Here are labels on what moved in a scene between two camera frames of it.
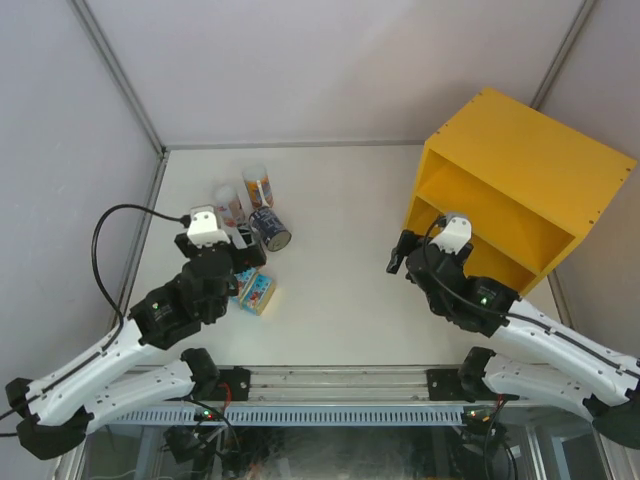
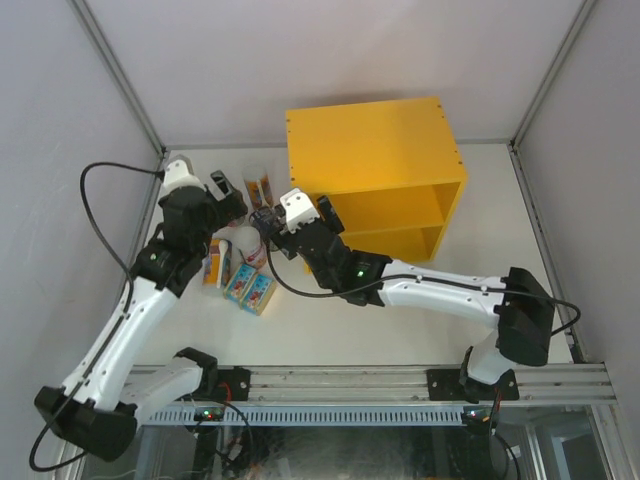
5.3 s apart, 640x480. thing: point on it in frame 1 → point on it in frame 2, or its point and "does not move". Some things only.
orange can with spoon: x=258 y=186 does not move
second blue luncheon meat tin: x=258 y=293 does not move
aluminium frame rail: x=290 y=384 does not move
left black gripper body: x=245 y=257 → x=219 y=214
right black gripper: x=408 y=242 → x=284 y=240
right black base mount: x=444 y=385 does not move
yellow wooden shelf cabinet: x=527 y=186 → x=390 y=170
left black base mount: x=238 y=380 does not move
